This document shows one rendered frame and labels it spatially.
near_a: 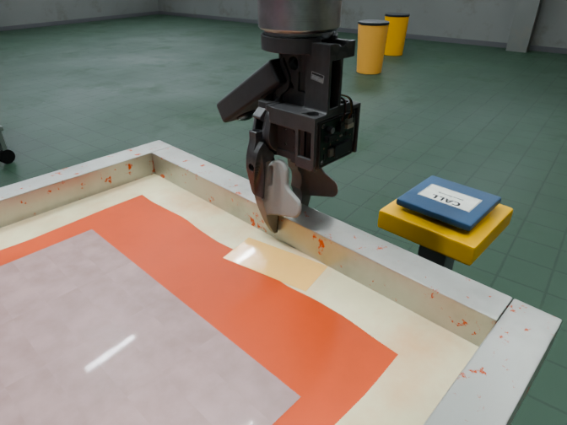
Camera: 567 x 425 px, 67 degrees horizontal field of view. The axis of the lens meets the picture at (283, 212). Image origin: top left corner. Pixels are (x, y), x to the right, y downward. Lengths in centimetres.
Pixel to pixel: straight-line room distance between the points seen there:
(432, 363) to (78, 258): 37
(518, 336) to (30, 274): 46
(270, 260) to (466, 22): 816
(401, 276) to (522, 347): 11
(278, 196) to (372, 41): 529
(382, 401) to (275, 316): 12
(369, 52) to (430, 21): 312
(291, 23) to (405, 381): 30
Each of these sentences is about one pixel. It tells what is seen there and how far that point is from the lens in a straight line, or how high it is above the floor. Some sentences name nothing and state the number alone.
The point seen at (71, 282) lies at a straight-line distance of 49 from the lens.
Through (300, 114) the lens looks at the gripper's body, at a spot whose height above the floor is 112.
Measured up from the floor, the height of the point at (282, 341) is 96.
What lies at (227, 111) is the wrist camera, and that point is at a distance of 49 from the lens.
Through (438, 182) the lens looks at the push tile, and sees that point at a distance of 64.
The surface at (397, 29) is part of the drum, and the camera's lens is 703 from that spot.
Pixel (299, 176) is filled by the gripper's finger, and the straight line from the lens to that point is 50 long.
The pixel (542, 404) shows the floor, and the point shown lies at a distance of 174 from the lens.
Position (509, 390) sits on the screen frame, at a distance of 35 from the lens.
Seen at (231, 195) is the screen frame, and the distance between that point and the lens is 54.
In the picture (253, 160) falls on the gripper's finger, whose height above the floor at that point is 106.
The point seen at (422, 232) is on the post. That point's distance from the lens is 56.
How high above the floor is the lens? 124
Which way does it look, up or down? 30 degrees down
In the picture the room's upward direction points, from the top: straight up
